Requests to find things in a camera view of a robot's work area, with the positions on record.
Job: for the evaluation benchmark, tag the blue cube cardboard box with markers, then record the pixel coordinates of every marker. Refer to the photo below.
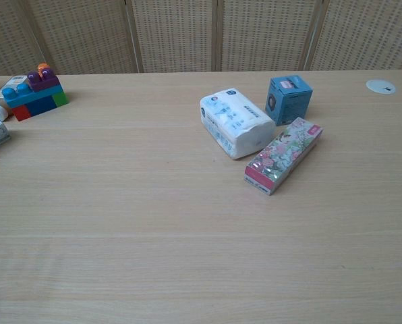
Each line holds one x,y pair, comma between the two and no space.
288,101

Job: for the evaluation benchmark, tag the white soft tissue pack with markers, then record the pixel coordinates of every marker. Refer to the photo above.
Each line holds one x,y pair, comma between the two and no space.
236,121

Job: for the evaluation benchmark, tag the white bottle with cap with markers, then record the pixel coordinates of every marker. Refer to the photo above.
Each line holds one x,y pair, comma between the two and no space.
3,98

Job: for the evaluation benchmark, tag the woven folding screen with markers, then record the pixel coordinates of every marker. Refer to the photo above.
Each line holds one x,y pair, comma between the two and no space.
201,33

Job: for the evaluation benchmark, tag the floral pink long box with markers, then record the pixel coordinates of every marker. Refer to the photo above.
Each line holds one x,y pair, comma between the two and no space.
283,153

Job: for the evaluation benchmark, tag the colourful toy block stack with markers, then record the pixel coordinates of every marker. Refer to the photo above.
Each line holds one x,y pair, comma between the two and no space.
35,96

